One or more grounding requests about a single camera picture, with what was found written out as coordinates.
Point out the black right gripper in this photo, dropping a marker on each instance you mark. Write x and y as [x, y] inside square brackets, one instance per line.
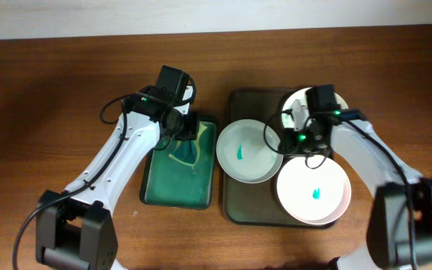
[291, 146]

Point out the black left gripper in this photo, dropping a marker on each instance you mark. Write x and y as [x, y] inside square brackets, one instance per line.
[191, 133]

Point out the green yellow scrub sponge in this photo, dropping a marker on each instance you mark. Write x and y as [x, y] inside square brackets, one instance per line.
[188, 152]

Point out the white plate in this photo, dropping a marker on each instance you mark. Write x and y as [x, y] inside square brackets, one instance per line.
[314, 190]

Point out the grey plate with green stain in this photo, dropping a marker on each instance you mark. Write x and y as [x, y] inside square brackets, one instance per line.
[246, 151]

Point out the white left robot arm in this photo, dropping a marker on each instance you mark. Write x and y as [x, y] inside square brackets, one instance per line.
[74, 228]

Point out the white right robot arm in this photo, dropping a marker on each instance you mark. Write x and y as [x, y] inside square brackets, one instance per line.
[399, 233]

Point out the small green water tray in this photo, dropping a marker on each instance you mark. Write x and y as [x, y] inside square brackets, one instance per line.
[169, 183]

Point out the large dark serving tray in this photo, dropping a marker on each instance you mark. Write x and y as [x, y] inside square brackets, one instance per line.
[258, 204]

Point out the white plate far corner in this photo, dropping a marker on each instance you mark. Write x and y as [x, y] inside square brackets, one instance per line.
[297, 104]

